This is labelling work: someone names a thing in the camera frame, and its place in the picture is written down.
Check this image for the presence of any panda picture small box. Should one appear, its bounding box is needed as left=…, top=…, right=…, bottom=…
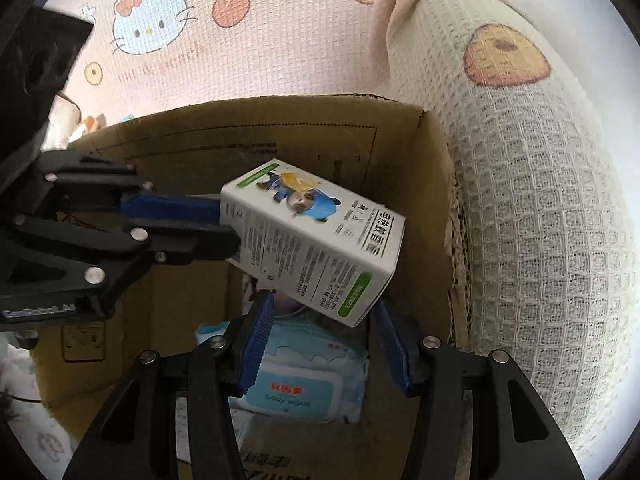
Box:
left=220, top=159, right=405, bottom=327

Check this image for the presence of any blue wet wipes pack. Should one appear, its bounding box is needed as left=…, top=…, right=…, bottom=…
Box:
left=194, top=303, right=371, bottom=425

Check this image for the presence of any colourful oil pastel box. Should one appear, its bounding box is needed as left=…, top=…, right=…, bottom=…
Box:
left=242, top=274, right=306, bottom=318

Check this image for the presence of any brown cardboard box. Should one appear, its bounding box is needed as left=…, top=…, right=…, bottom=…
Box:
left=32, top=96, right=470, bottom=479

